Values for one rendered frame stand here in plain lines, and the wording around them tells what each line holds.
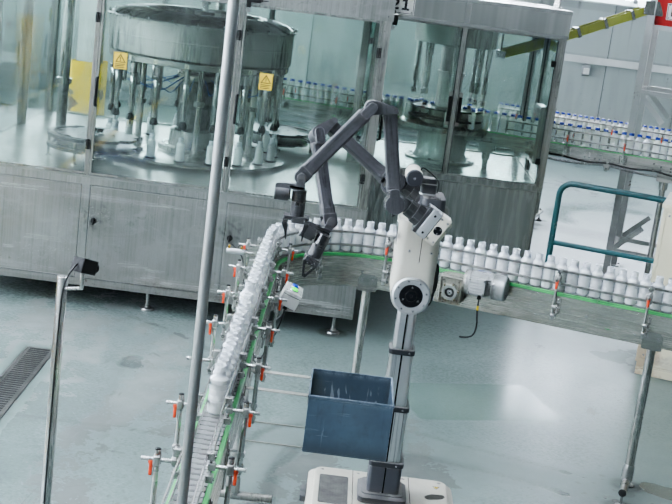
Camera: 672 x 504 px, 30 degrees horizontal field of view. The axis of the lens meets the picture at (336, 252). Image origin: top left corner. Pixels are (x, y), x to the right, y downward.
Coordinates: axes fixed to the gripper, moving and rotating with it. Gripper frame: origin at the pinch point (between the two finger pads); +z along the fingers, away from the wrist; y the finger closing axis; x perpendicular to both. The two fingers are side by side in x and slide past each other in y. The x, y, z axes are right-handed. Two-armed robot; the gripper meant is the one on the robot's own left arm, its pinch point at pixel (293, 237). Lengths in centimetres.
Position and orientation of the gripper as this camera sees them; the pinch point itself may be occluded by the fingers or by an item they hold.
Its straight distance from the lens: 493.3
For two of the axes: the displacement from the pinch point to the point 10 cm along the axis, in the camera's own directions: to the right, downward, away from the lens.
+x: 0.4, -2.2, 9.7
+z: -1.3, 9.7, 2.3
